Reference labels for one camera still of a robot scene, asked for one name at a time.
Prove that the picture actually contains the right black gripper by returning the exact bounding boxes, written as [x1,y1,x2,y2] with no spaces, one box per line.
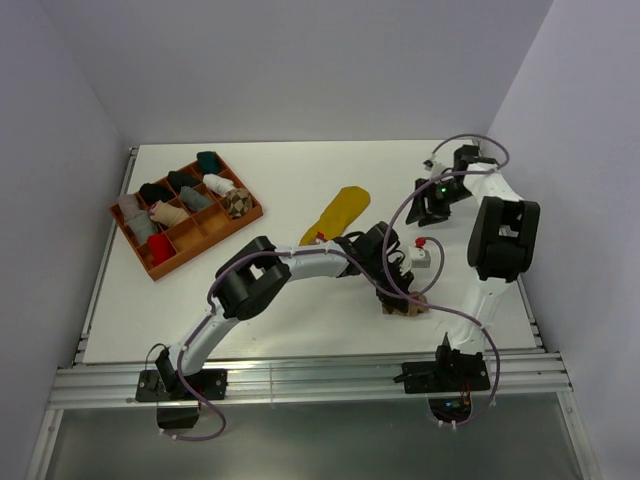
[405,178,473,228]

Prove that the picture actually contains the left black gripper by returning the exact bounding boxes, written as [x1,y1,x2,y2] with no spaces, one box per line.
[363,256,413,316]

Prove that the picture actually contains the yellow sock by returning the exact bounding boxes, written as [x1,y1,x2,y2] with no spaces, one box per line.
[299,186,371,246]

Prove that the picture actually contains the orange argyle sock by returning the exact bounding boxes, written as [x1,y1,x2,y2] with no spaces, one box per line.
[377,292,429,317]

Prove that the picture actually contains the brown argyle sock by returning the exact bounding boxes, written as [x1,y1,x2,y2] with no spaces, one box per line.
[223,188,253,219]

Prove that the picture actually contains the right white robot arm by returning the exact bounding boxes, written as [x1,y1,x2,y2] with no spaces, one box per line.
[405,145,540,355]

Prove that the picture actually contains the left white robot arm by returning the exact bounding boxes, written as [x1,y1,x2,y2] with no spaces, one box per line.
[156,222,414,399]

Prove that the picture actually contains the white rolled sock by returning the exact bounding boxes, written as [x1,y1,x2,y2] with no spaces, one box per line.
[203,174,236,197]

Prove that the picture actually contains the grey rolled sock middle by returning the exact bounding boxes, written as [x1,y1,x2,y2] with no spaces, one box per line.
[179,186,213,212]

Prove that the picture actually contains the dark green rolled sock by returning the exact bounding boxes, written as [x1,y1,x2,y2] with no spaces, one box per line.
[196,151,222,175]

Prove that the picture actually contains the orange compartment tray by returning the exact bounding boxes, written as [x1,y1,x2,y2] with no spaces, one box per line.
[109,152,263,281]

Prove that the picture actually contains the beige rolled sock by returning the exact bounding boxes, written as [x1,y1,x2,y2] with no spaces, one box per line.
[148,201,189,228]

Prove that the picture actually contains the black rolled sock upper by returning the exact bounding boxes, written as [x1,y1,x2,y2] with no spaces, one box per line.
[167,171,200,194]

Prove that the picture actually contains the black rolled sock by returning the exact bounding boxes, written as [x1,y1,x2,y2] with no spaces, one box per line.
[167,171,200,194]
[139,183,175,206]

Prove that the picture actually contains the red rolled sock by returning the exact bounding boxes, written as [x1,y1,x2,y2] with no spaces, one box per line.
[147,233,175,266]

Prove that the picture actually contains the black rolled sock left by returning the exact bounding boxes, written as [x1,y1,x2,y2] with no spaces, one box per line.
[139,183,175,206]

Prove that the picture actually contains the dark grey rolled sock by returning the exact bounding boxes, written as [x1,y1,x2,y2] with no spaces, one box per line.
[126,211,158,245]

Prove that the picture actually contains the light grey rolled sock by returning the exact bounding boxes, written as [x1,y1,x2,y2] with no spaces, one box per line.
[117,194,141,222]

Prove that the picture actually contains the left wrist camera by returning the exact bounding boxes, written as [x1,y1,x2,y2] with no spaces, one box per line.
[406,237,431,269]

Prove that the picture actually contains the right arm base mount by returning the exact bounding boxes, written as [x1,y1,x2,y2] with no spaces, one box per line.
[393,360,491,423]

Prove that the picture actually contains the aluminium rail frame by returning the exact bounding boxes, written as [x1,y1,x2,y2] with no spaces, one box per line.
[27,140,601,479]

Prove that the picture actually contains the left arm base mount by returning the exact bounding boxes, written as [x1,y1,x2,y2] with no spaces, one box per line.
[135,369,227,431]

